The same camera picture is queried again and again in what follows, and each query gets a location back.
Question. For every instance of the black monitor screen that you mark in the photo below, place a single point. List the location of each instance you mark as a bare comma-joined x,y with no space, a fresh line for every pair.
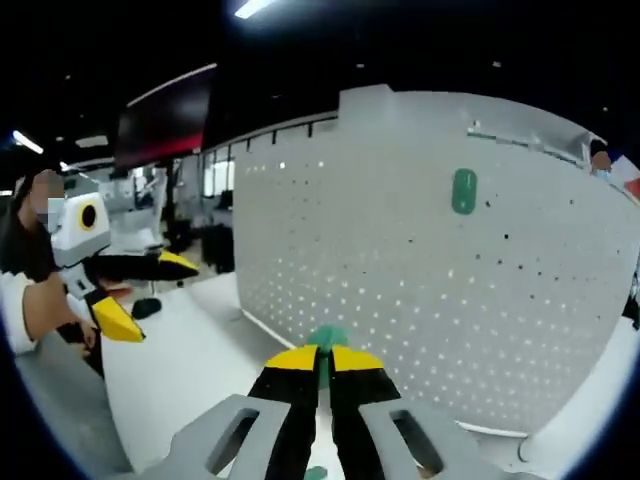
160,125

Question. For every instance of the black oval object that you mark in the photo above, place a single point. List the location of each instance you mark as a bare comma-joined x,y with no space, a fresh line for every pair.
146,308

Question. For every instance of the short white ceiling light strip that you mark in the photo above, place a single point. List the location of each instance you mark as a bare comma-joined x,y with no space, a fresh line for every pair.
27,141

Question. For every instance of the white perforated mounting plate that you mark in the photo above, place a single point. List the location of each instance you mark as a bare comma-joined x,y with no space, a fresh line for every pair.
400,260

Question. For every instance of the person's left hand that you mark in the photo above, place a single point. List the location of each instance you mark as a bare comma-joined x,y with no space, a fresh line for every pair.
70,315

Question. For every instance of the person's grey garment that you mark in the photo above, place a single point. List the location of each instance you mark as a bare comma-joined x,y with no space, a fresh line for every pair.
65,400

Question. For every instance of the long white ceiling light strip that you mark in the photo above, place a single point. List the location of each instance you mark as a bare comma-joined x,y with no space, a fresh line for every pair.
252,8

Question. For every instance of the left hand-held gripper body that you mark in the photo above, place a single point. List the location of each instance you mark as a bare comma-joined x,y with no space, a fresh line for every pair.
75,242

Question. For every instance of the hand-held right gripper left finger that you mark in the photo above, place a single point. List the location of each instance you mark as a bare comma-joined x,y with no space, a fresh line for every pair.
240,440

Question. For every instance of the red panel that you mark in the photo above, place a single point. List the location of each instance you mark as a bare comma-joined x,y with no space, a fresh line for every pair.
632,186

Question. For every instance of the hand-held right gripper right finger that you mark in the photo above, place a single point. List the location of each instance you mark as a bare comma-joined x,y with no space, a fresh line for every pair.
400,445

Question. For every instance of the person's head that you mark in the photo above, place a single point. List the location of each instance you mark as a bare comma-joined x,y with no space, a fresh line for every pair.
17,240

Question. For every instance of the black monitor stand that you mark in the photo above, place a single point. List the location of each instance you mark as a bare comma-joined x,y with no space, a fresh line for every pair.
171,200

